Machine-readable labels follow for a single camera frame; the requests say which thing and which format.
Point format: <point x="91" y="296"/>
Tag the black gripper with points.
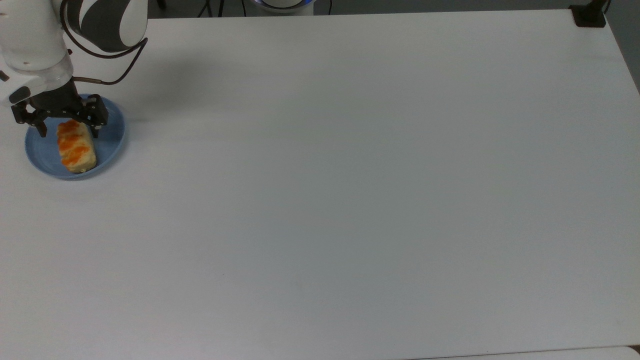
<point x="60" y="102"/>

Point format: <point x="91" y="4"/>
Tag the bread with orange glaze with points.
<point x="75" y="150"/>

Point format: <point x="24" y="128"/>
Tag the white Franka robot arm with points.
<point x="30" y="35"/>

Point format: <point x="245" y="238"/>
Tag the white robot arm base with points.
<point x="280" y="7"/>

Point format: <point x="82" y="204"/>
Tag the blue round plate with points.
<point x="45" y="160"/>

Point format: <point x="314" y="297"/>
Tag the black tripod legs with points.
<point x="220" y="6"/>

